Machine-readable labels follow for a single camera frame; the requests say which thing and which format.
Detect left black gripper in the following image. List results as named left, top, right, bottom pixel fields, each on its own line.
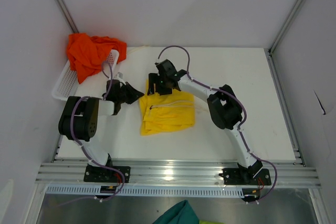
left=117, top=82, right=144, bottom=104

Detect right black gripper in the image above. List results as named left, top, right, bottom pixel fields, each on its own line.
left=148, top=73, right=172, bottom=96

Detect yellow shorts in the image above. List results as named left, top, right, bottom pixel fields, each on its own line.
left=139, top=90, right=196, bottom=136

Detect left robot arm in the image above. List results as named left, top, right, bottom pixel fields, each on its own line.
left=58, top=79, right=144, bottom=182

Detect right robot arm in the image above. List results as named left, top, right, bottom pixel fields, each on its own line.
left=148, top=60, right=263, bottom=184

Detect orange shorts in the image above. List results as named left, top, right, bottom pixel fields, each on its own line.
left=66, top=33, right=127, bottom=84

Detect white plastic basket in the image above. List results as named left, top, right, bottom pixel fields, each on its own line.
left=51, top=49, right=120, bottom=103

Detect teal cloth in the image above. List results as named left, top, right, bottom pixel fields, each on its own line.
left=153, top=200, right=199, bottom=224

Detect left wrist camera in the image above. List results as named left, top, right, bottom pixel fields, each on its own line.
left=113, top=72, right=126, bottom=84

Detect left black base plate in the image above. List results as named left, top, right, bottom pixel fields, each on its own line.
left=83, top=165, right=131, bottom=184

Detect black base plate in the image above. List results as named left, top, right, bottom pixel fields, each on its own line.
left=218, top=168, right=272, bottom=186
left=83, top=165, right=131, bottom=184

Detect slotted cable duct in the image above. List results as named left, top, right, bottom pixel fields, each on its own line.
left=46, top=184, right=244, bottom=198

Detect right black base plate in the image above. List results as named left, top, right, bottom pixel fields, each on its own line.
left=218, top=168, right=272, bottom=186

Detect left aluminium corner post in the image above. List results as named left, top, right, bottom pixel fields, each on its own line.
left=55, top=0, right=79, bottom=33

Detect aluminium corner post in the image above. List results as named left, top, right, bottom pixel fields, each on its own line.
left=268, top=0, right=306, bottom=55
left=55, top=0, right=79, bottom=33

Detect right side aluminium rail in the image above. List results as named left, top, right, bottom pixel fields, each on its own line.
left=264, top=49, right=306, bottom=167

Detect right aluminium corner post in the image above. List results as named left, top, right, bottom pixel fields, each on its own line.
left=268, top=0, right=306, bottom=55

